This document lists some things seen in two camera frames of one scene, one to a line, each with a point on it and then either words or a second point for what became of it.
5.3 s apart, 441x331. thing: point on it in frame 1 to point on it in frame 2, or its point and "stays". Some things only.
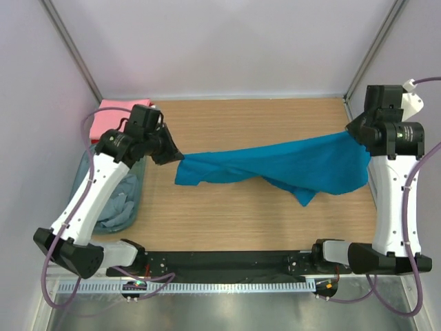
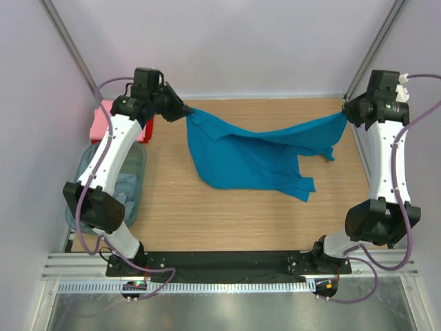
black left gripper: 171,154 to 180,109
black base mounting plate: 227,266 stays
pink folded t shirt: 105,121 stays
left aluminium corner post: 76,53 stays
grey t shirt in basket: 118,209 stays
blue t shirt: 330,165 to 229,158
